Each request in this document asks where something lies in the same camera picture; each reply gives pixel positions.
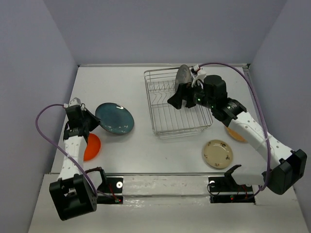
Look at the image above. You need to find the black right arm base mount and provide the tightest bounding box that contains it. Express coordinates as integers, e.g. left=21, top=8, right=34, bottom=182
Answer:
left=207, top=165, right=255, bottom=204

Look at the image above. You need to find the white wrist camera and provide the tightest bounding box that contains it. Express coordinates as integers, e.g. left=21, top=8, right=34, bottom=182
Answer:
left=63, top=97, right=81, bottom=109
left=190, top=65, right=207, bottom=87

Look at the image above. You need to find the purple camera cable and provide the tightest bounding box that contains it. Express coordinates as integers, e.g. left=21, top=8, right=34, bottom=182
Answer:
left=35, top=103, right=122, bottom=203
left=194, top=62, right=272, bottom=195

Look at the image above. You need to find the teal blossom round plate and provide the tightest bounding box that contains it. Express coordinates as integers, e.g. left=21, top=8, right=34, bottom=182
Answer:
left=95, top=102, right=135, bottom=135

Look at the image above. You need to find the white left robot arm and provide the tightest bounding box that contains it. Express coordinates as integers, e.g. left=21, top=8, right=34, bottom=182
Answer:
left=49, top=103, right=107, bottom=221

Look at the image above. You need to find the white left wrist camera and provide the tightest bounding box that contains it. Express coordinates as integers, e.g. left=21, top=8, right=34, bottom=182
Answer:
left=63, top=97, right=81, bottom=109

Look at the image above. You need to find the cream floral plate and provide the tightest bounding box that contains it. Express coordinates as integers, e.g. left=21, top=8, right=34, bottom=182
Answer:
left=203, top=139, right=233, bottom=169

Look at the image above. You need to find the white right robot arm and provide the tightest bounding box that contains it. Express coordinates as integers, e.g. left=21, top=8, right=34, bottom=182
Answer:
left=167, top=75, right=307, bottom=195

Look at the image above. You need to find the wire metal dish rack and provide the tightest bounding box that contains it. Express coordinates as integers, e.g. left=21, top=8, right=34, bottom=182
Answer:
left=144, top=67, right=213, bottom=138

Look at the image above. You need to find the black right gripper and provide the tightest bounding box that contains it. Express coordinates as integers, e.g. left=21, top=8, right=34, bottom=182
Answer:
left=167, top=79, right=215, bottom=109

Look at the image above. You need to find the orange plate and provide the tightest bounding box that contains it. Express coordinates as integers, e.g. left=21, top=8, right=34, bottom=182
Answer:
left=84, top=133, right=101, bottom=161

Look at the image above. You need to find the woven tan round plate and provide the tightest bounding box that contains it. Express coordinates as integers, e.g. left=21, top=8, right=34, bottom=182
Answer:
left=225, top=127, right=247, bottom=143

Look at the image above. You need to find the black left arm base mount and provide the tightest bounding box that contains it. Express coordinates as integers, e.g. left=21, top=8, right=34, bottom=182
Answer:
left=97, top=176, right=123, bottom=205

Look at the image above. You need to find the grey deer pattern plate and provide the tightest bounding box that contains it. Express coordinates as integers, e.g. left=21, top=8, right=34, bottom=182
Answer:
left=174, top=65, right=193, bottom=92

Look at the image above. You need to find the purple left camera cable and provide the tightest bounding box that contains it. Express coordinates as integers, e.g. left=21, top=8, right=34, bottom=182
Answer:
left=35, top=103, right=122, bottom=203

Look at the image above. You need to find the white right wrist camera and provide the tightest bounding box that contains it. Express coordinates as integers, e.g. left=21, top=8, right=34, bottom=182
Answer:
left=190, top=65, right=207, bottom=87

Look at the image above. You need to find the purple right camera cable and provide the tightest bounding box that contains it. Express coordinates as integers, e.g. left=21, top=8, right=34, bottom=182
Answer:
left=194, top=62, right=272, bottom=195

